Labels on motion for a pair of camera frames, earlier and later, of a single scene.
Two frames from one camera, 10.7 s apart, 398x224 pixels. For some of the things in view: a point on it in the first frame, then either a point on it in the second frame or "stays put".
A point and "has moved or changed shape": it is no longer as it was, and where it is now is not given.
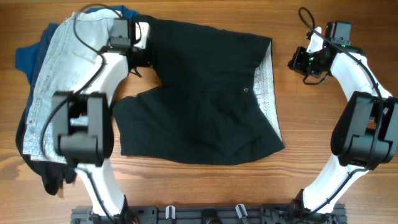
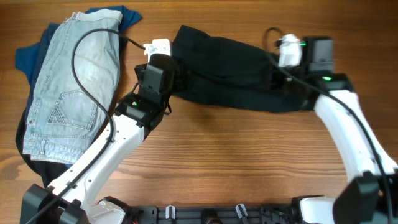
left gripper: [148, 62] -> [179, 81]
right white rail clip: [240, 210] stays put
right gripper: [295, 63] -> [274, 79]
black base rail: [210, 214] stays put
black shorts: [217, 101] has moved or changed shape
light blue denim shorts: [76, 49] stays put
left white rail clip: [170, 212] stays put
